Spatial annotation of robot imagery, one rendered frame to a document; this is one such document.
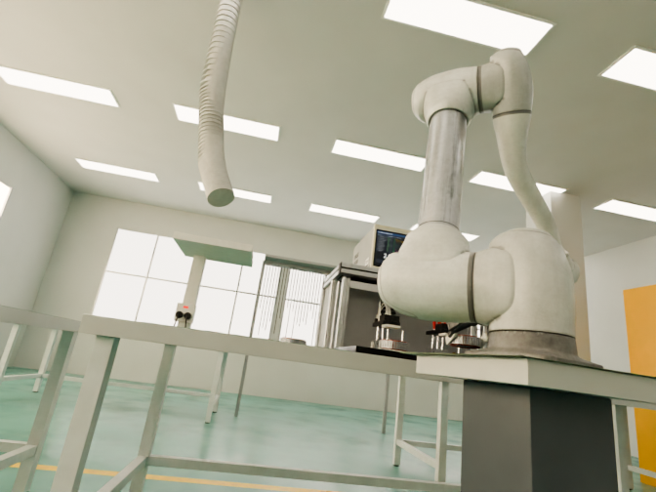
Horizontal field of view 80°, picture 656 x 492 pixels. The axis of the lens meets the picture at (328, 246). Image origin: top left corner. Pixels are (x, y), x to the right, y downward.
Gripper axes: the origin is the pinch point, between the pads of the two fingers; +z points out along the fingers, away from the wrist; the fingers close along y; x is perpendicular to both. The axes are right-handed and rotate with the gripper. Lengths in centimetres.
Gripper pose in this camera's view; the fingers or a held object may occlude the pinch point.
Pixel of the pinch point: (465, 341)
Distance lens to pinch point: 147.6
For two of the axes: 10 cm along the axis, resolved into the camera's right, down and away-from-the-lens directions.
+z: -2.2, 7.1, 6.7
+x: -0.2, 6.8, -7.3
